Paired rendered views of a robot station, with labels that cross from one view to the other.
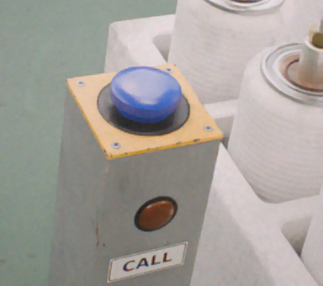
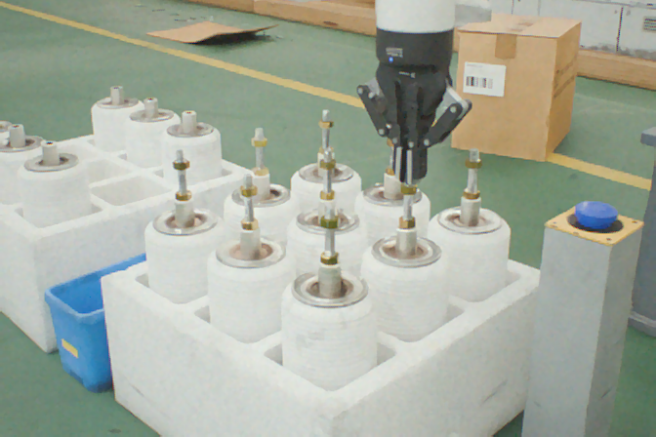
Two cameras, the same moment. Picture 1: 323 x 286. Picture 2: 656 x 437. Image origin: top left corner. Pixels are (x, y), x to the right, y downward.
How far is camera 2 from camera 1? 1.09 m
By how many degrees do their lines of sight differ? 88
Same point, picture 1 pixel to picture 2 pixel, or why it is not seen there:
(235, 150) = (436, 322)
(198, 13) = (374, 304)
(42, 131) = not seen: outside the picture
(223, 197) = (477, 323)
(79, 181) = (622, 277)
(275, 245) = (494, 300)
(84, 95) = (615, 236)
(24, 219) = not seen: outside the picture
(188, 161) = not seen: hidden behind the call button
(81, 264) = (622, 320)
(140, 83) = (599, 209)
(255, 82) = (435, 268)
